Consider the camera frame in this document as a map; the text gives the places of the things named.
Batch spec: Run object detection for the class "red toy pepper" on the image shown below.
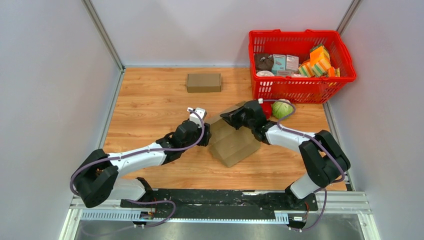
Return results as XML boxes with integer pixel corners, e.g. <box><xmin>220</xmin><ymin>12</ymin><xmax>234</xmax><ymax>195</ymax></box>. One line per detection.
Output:
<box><xmin>260</xmin><ymin>101</ymin><xmax>273</xmax><ymax>119</ymax></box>

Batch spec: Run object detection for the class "red plastic shopping basket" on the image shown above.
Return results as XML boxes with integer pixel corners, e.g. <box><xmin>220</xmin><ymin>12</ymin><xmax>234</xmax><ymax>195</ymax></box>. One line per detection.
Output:
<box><xmin>248</xmin><ymin>29</ymin><xmax>357</xmax><ymax>104</ymax></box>

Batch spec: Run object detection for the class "white round lid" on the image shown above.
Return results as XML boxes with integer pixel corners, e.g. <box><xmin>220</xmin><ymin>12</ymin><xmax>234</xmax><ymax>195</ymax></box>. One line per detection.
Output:
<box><xmin>256</xmin><ymin>70</ymin><xmax>275</xmax><ymax>77</ymax></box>

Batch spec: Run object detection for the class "brown round toy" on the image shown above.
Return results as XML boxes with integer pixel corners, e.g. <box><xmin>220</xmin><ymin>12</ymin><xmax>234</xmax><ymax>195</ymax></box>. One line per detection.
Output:
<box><xmin>253</xmin><ymin>53</ymin><xmax>274</xmax><ymax>72</ymax></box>

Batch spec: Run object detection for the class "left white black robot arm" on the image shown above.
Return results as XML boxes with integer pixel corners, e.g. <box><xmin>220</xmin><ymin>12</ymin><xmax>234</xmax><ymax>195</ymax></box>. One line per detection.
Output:
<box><xmin>70</xmin><ymin>120</ymin><xmax>211</xmax><ymax>208</ymax></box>

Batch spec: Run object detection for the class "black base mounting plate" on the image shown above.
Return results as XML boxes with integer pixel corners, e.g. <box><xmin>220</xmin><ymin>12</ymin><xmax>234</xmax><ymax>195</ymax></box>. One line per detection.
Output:
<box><xmin>119</xmin><ymin>188</ymin><xmax>319</xmax><ymax>220</ymax></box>

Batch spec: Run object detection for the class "brown cardboard paper box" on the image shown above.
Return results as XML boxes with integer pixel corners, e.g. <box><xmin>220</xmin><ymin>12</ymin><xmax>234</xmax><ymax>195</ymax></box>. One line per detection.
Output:
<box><xmin>186</xmin><ymin>73</ymin><xmax>222</xmax><ymax>93</ymax></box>

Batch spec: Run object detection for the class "cardboard sheet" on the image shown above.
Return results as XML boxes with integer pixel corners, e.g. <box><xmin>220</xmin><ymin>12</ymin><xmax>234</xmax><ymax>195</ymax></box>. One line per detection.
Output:
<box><xmin>206</xmin><ymin>114</ymin><xmax>261</xmax><ymax>168</ymax></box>

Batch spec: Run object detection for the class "green toy cabbage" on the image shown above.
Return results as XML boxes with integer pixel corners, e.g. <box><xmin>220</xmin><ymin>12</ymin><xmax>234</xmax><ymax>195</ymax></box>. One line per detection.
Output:
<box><xmin>271</xmin><ymin>99</ymin><xmax>296</xmax><ymax>119</ymax></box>

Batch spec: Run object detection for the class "orange green striped sponge stack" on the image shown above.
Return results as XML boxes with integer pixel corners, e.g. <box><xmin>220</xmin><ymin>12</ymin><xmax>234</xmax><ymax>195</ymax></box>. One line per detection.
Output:
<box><xmin>298</xmin><ymin>44</ymin><xmax>341</xmax><ymax>78</ymax></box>

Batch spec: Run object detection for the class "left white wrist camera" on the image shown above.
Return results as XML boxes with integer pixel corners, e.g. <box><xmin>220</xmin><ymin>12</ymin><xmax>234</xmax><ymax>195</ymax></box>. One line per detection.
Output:
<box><xmin>187</xmin><ymin>107</ymin><xmax>207</xmax><ymax>128</ymax></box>

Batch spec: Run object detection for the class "grey small carton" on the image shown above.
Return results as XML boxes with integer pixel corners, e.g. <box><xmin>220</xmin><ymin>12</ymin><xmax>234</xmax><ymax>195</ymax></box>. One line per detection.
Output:
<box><xmin>285</xmin><ymin>54</ymin><xmax>299</xmax><ymax>73</ymax></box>

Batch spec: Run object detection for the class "teal small carton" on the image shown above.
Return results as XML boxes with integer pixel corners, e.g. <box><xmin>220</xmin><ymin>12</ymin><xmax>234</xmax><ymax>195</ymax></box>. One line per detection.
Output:
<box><xmin>271</xmin><ymin>54</ymin><xmax>287</xmax><ymax>76</ymax></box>

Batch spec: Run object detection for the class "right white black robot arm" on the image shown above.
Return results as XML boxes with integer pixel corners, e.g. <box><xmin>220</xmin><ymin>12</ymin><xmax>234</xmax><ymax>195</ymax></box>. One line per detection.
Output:
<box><xmin>220</xmin><ymin>98</ymin><xmax>351</xmax><ymax>210</ymax></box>

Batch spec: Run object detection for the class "aluminium frame rail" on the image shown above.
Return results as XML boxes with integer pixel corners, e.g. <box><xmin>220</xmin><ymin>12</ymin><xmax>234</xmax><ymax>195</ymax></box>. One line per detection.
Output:
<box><xmin>59</xmin><ymin>188</ymin><xmax>381</xmax><ymax>240</ymax></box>

